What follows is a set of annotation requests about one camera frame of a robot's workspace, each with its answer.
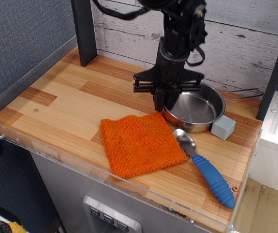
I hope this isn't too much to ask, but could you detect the yellow tape object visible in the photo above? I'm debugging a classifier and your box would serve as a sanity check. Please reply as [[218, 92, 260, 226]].
[[8, 222, 27, 233]]

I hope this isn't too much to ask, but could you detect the stainless steel pot with handle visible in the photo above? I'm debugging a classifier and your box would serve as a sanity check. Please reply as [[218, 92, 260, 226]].
[[162, 83, 263, 133]]

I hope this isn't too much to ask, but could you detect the clear acrylic table guard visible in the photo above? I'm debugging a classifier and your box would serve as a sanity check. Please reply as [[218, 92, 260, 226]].
[[0, 35, 263, 233]]

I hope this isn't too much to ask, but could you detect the dark left frame post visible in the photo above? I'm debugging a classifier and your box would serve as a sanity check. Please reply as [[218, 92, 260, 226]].
[[71, 0, 98, 67]]

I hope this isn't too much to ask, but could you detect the spoon with blue handle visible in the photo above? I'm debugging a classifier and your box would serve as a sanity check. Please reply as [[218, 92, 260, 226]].
[[173, 129, 235, 209]]

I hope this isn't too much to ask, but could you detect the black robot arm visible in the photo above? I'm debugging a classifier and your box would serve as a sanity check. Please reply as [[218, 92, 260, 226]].
[[94, 0, 207, 112]]

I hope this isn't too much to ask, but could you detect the orange folded cloth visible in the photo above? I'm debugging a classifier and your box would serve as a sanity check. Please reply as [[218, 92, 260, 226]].
[[99, 112, 186, 179]]

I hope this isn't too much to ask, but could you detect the silver button control panel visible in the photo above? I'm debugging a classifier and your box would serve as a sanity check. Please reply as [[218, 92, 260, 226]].
[[82, 195, 143, 233]]

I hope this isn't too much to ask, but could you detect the grey cube block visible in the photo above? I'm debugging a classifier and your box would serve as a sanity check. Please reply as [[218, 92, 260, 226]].
[[211, 116, 236, 140]]

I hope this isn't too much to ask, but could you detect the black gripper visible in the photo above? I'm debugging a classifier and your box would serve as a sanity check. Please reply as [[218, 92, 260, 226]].
[[133, 52, 204, 112]]

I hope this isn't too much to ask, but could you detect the white aluminium side unit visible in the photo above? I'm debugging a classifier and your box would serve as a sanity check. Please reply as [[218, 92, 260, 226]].
[[249, 91, 278, 191]]

